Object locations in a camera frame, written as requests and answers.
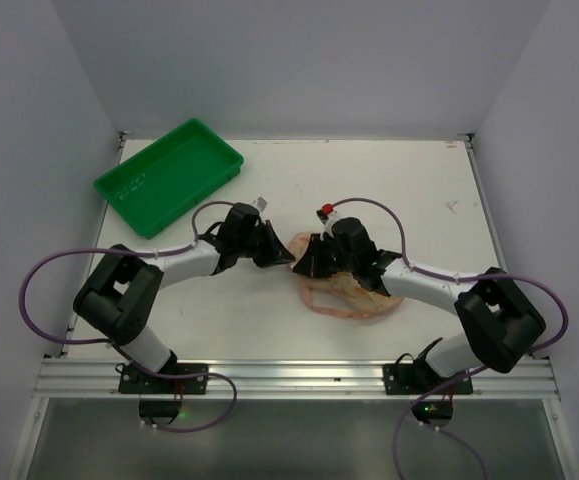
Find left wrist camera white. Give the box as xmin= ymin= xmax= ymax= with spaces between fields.
xmin=251 ymin=197 xmax=268 ymax=212

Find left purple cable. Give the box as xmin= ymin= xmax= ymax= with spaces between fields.
xmin=18 ymin=200 xmax=238 ymax=433

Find carrot print laundry bag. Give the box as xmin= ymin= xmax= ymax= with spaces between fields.
xmin=288 ymin=232 xmax=405 ymax=320

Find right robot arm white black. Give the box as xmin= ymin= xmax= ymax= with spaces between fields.
xmin=289 ymin=217 xmax=546 ymax=393

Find aluminium mounting rail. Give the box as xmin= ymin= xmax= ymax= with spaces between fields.
xmin=33 ymin=358 xmax=559 ymax=400

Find purple cable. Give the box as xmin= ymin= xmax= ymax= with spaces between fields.
xmin=331 ymin=197 xmax=570 ymax=480
xmin=18 ymin=200 xmax=238 ymax=433

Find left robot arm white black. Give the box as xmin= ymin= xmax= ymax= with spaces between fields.
xmin=73 ymin=202 xmax=295 ymax=378

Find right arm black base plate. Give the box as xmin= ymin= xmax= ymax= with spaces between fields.
xmin=382 ymin=353 xmax=474 ymax=427

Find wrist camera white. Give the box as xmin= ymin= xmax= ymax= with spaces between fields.
xmin=316 ymin=203 xmax=342 ymax=237
xmin=251 ymin=197 xmax=268 ymax=212

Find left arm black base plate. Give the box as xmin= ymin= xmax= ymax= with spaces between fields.
xmin=115 ymin=362 xmax=208 ymax=425

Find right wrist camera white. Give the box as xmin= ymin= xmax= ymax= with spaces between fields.
xmin=316 ymin=203 xmax=342 ymax=237

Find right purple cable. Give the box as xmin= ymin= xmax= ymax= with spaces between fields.
xmin=331 ymin=197 xmax=570 ymax=480

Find green plastic tray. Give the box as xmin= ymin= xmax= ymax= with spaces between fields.
xmin=94 ymin=119 xmax=244 ymax=239

